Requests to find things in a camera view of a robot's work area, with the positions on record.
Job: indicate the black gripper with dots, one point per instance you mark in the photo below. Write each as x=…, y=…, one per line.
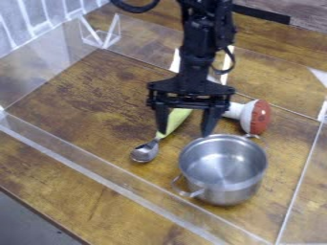
x=167, y=93

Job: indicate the green handled metal spoon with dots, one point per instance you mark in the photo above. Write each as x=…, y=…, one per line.
x=145, y=153

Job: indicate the small steel pot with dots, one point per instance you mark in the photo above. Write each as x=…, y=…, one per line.
x=222, y=169

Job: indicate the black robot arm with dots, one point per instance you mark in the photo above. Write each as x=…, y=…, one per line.
x=209, y=34

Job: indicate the toy mushroom red cap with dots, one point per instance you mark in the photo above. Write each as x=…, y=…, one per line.
x=253, y=114

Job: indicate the black bar in background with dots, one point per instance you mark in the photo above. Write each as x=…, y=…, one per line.
x=266, y=15

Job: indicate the clear acrylic enclosure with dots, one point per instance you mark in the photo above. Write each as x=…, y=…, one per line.
x=76, y=60

